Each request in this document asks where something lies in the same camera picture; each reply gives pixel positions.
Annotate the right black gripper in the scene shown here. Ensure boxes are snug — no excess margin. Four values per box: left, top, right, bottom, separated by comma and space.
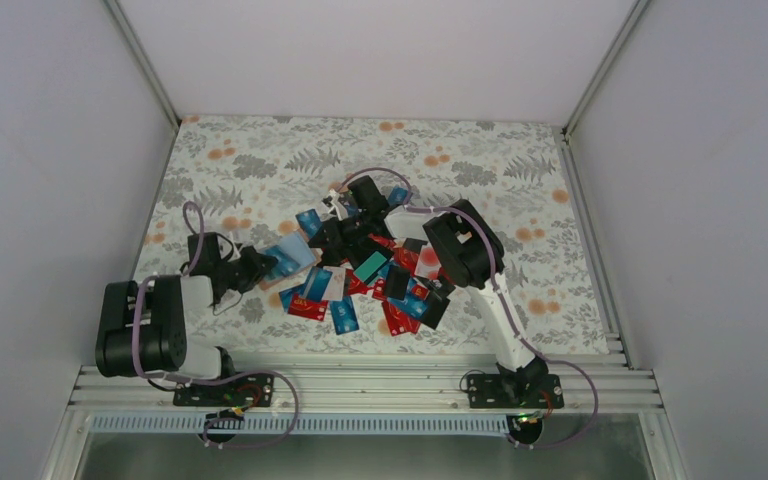
309, 210, 371, 249

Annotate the teal striped card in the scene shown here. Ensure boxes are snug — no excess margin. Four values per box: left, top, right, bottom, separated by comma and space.
354, 251, 389, 284

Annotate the tan leather card holder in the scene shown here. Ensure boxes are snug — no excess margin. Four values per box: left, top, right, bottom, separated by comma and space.
259, 231, 318, 290

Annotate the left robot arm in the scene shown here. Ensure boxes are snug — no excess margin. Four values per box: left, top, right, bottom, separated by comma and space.
94, 232, 278, 405

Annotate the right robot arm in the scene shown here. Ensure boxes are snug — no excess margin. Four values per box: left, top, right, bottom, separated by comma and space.
308, 171, 549, 407

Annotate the blue card far left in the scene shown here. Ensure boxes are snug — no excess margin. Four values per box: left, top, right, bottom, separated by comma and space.
295, 209, 323, 239

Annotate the white floral card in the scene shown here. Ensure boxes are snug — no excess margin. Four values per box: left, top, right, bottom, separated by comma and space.
322, 266, 347, 301

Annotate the blue card lower left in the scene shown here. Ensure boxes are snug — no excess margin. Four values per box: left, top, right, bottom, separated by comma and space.
279, 267, 332, 312

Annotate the blue card top right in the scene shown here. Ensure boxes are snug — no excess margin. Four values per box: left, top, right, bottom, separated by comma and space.
387, 187, 412, 206

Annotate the red card bottom left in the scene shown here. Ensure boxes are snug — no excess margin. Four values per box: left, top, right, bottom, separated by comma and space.
288, 294, 329, 322

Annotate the red card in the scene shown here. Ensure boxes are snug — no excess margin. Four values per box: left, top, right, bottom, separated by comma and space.
288, 294, 329, 322
382, 301, 421, 336

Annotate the blue logo card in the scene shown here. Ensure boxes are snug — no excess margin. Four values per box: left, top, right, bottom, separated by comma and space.
387, 293, 428, 320

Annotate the red card bottom centre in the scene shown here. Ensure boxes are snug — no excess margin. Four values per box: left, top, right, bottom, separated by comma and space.
382, 301, 421, 336

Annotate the black card bottom right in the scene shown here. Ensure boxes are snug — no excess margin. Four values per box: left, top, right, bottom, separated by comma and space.
418, 293, 450, 330

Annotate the floral patterned table mat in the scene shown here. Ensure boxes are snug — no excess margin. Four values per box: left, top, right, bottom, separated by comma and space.
134, 115, 609, 358

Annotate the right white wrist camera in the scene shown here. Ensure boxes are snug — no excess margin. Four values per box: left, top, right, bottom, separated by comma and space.
322, 189, 350, 220

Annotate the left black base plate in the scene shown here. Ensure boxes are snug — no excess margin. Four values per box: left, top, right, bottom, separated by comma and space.
172, 373, 275, 409

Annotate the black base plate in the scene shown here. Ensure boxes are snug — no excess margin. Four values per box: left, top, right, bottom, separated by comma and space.
461, 371, 565, 409
172, 373, 275, 409

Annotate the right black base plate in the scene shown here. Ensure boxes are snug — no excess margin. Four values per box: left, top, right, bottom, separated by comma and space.
461, 371, 565, 409

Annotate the aluminium rail frame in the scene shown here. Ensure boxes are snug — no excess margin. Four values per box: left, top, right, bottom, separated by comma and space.
68, 353, 663, 414

